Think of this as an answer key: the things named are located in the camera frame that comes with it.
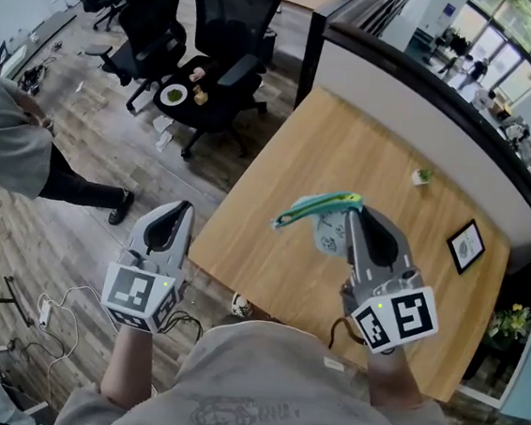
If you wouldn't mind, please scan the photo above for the black framed picture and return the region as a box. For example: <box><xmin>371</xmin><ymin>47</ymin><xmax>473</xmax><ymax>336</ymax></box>
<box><xmin>442</xmin><ymin>216</ymin><xmax>490</xmax><ymax>279</ymax></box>

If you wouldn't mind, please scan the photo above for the black metal stand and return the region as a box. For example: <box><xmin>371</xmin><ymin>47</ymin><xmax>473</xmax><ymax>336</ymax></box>
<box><xmin>0</xmin><ymin>275</ymin><xmax>40</xmax><ymax>328</ymax></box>

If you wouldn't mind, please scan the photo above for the brown gripper cable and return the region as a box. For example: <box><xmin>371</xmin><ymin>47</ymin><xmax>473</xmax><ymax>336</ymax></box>
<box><xmin>327</xmin><ymin>314</ymin><xmax>370</xmax><ymax>356</ymax></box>

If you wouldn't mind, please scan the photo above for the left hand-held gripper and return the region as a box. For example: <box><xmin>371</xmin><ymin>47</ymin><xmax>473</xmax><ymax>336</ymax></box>
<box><xmin>98</xmin><ymin>192</ymin><xmax>198</xmax><ymax>337</ymax></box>

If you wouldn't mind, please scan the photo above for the grey desk partition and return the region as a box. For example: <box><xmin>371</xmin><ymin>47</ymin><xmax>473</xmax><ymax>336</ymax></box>
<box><xmin>280</xmin><ymin>19</ymin><xmax>531</xmax><ymax>268</ymax></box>

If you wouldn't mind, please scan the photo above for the person's patterned shoe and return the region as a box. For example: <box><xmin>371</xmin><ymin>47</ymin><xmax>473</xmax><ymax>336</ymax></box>
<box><xmin>229</xmin><ymin>291</ymin><xmax>256</xmax><ymax>320</ymax></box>

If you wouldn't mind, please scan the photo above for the teal and white zipper pouch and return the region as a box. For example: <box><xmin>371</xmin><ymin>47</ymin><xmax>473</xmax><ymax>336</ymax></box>
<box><xmin>268</xmin><ymin>184</ymin><xmax>368</xmax><ymax>261</ymax></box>

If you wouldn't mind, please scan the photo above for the white cable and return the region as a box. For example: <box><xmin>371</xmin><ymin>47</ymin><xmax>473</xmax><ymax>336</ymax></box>
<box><xmin>27</xmin><ymin>280</ymin><xmax>104</xmax><ymax>409</ymax></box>

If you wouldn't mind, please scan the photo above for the white power adapter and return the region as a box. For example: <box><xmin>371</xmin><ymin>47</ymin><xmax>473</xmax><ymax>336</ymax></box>
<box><xmin>37</xmin><ymin>298</ymin><xmax>55</xmax><ymax>329</ymax></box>

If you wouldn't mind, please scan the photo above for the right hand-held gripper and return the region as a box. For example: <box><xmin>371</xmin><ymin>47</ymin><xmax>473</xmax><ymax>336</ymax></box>
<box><xmin>332</xmin><ymin>204</ymin><xmax>452</xmax><ymax>361</ymax></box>

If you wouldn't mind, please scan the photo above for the black office chair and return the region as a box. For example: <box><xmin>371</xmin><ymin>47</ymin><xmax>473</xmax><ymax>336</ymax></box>
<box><xmin>79</xmin><ymin>0</ymin><xmax>193</xmax><ymax>118</ymax></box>
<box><xmin>147</xmin><ymin>0</ymin><xmax>283</xmax><ymax>169</ymax></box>

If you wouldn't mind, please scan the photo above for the person's right forearm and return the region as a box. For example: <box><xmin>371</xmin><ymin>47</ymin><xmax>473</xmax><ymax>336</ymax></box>
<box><xmin>359</xmin><ymin>342</ymin><xmax>431</xmax><ymax>412</ymax></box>

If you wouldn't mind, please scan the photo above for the tangle of black cables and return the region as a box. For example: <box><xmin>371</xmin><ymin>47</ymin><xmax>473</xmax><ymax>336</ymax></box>
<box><xmin>17</xmin><ymin>61</ymin><xmax>50</xmax><ymax>96</ymax></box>

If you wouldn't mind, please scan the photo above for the white plate with green food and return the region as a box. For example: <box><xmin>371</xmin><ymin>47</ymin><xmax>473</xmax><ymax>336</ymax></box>
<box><xmin>159</xmin><ymin>81</ymin><xmax>190</xmax><ymax>108</ymax></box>

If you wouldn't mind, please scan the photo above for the pale blue cabinet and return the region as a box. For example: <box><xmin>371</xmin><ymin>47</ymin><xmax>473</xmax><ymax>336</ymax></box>
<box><xmin>497</xmin><ymin>311</ymin><xmax>531</xmax><ymax>421</ymax></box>

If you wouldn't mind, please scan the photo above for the yellow flower plant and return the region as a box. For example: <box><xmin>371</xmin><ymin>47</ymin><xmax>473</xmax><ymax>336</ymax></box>
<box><xmin>485</xmin><ymin>299</ymin><xmax>531</xmax><ymax>353</ymax></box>

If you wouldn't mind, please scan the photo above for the white crumpled paper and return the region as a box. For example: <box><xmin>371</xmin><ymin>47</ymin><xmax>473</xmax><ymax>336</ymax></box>
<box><xmin>154</xmin><ymin>129</ymin><xmax>174</xmax><ymax>155</ymax></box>
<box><xmin>150</xmin><ymin>114</ymin><xmax>175</xmax><ymax>135</ymax></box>

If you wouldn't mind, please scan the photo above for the small white potted plant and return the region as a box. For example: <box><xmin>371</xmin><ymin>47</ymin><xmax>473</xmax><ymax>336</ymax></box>
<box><xmin>410</xmin><ymin>166</ymin><xmax>435</xmax><ymax>190</ymax></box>

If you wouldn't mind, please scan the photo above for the person's left forearm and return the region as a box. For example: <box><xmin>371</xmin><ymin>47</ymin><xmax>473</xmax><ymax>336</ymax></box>
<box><xmin>97</xmin><ymin>320</ymin><xmax>161</xmax><ymax>414</ymax></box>

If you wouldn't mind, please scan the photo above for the person's grey sweatshirt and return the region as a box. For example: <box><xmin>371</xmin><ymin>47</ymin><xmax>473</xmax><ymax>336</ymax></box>
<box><xmin>51</xmin><ymin>300</ymin><xmax>480</xmax><ymax>425</ymax></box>

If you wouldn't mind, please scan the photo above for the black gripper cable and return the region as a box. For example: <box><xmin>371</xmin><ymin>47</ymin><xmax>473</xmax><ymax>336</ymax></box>
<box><xmin>156</xmin><ymin>307</ymin><xmax>206</xmax><ymax>343</ymax></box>

